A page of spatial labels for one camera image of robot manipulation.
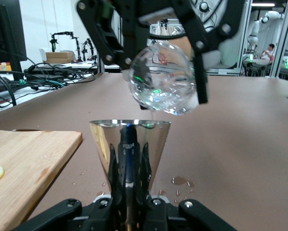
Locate cardboard box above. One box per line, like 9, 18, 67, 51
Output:
45, 51, 75, 64

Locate steel double jigger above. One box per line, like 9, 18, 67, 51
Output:
89, 119, 171, 231

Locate seated person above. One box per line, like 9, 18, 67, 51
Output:
259, 43, 276, 60

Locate black articulated stand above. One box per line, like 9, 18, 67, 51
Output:
50, 31, 74, 52
73, 36, 83, 62
82, 38, 98, 62

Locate aluminium frame post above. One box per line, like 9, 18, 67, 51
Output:
269, 0, 288, 77

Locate small clear glass cup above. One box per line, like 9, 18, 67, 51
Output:
128, 40, 199, 116

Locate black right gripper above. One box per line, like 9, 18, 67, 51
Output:
76, 0, 246, 71

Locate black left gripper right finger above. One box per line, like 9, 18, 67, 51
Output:
144, 194, 238, 231

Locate wooden cutting board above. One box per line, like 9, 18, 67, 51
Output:
0, 129, 83, 231

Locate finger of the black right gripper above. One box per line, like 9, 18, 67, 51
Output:
170, 1, 244, 104

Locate black monitor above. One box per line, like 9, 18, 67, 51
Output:
0, 0, 28, 81

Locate teal cable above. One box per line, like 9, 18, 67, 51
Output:
18, 79, 65, 89

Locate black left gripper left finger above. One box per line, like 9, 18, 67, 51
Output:
13, 195, 116, 231

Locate tangled black cables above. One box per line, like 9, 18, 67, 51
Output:
0, 62, 96, 114

